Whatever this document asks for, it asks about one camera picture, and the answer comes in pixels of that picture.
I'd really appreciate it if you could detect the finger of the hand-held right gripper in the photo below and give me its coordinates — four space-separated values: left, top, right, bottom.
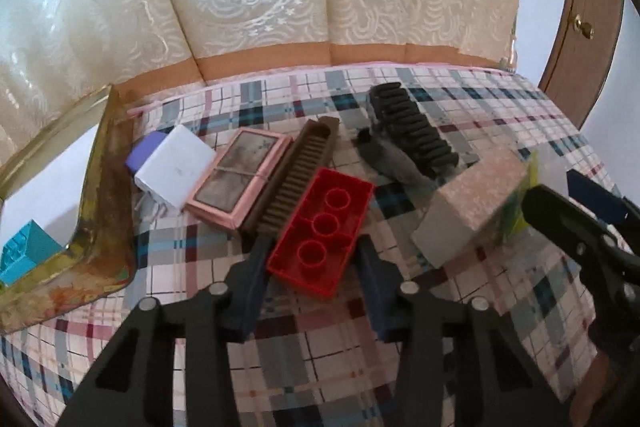
566 169 640 225
521 184 632 279

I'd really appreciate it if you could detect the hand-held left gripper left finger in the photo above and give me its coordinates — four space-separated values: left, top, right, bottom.
57 234 274 427

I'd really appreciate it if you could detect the pink compact case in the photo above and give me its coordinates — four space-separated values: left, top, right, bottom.
185 127 294 238

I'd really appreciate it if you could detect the yellow green packet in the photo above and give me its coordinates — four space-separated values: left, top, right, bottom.
500 151 542 244

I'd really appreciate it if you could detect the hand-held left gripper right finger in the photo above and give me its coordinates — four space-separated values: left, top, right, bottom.
355 234 571 427

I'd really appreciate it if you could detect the gold metal tray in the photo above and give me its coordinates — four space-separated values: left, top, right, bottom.
0 82 140 335

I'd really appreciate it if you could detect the purple and white box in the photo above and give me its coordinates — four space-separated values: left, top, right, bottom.
125 124 217 212

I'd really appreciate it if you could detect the white and pink box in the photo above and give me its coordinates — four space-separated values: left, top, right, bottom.
410 149 532 270

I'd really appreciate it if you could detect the wooden door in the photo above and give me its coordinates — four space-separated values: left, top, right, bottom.
537 0 626 131

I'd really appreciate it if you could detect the teal building block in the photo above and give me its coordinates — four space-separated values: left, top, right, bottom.
0 219 66 288

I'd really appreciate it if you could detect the person's right hand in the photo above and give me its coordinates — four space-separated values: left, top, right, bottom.
575 352 623 418

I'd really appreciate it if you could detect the red building block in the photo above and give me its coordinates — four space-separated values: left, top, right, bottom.
266 167 376 300

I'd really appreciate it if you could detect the brass door knob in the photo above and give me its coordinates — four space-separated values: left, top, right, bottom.
573 14 596 40

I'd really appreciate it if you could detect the brown ribbed comb rack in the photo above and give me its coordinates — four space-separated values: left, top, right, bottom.
240 117 341 240

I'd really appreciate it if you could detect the dark grey plastic object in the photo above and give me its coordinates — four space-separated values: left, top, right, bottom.
355 127 437 194

